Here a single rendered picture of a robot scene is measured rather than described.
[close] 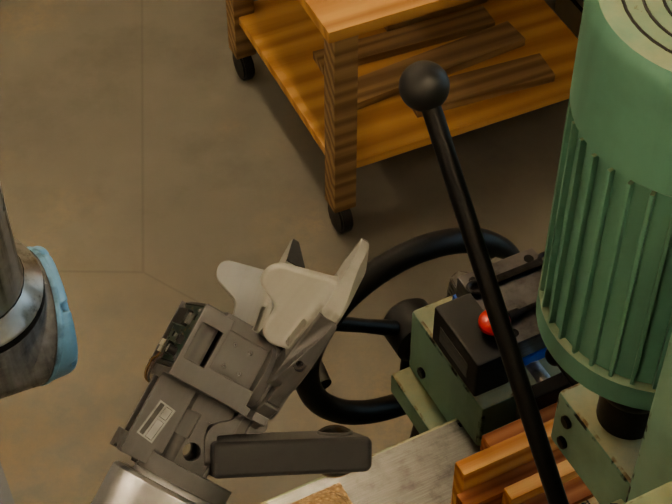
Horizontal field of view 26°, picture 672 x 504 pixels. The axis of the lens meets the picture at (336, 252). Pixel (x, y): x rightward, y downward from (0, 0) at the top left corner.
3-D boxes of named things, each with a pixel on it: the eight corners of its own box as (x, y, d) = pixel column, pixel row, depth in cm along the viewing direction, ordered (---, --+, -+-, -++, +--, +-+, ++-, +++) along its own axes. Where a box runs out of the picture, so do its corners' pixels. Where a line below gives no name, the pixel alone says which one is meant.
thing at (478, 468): (631, 425, 141) (643, 377, 135) (640, 437, 140) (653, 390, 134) (449, 508, 134) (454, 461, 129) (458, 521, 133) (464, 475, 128)
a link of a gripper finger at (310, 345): (319, 326, 94) (244, 415, 97) (338, 337, 94) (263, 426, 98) (320, 287, 98) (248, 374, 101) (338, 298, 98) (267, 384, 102)
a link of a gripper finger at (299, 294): (305, 228, 91) (226, 328, 95) (382, 274, 93) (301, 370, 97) (306, 204, 94) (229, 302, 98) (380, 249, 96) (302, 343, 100)
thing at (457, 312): (529, 271, 146) (534, 233, 142) (590, 348, 139) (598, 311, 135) (415, 317, 142) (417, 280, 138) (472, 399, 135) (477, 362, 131)
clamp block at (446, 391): (526, 316, 153) (535, 259, 147) (599, 409, 145) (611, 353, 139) (404, 367, 149) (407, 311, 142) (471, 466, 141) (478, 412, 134)
